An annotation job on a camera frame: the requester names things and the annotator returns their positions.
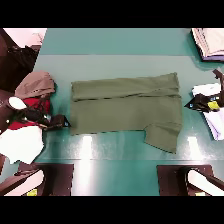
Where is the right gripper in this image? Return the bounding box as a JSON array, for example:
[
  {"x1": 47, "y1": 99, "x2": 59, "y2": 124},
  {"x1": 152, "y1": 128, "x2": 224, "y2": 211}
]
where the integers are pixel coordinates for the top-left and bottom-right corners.
[{"x1": 184, "y1": 93, "x2": 212, "y2": 113}]

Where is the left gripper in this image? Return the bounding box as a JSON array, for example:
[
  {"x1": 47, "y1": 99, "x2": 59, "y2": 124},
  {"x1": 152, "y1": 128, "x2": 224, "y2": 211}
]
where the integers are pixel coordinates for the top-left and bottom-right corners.
[{"x1": 48, "y1": 114, "x2": 72, "y2": 131}]

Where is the white garment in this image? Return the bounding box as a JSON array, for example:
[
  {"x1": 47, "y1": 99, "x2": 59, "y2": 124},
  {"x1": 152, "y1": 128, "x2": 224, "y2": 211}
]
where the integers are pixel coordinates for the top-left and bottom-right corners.
[
  {"x1": 191, "y1": 82, "x2": 223, "y2": 98},
  {"x1": 0, "y1": 125, "x2": 46, "y2": 165}
]

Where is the red garment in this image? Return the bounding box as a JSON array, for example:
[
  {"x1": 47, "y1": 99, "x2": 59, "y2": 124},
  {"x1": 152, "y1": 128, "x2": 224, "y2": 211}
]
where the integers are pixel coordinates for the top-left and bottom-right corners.
[{"x1": 7, "y1": 97, "x2": 52, "y2": 131}]

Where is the brown garment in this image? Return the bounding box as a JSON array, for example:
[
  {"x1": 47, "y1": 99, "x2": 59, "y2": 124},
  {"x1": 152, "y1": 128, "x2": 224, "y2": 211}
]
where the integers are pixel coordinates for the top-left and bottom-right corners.
[{"x1": 14, "y1": 70, "x2": 57, "y2": 100}]

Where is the beige garment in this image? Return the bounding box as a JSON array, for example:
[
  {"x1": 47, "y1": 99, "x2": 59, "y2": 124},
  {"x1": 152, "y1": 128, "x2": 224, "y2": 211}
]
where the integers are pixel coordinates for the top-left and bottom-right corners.
[{"x1": 190, "y1": 27, "x2": 224, "y2": 58}]

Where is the olive green T-shirt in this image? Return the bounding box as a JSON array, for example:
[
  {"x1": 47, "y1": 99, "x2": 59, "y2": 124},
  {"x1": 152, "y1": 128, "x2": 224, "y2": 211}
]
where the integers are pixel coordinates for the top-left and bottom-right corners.
[{"x1": 69, "y1": 72, "x2": 184, "y2": 155}]

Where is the black garment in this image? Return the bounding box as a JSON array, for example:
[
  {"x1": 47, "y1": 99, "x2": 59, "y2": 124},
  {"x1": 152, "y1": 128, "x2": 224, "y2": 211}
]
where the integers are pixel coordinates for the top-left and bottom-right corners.
[{"x1": 6, "y1": 45, "x2": 40, "y2": 84}]

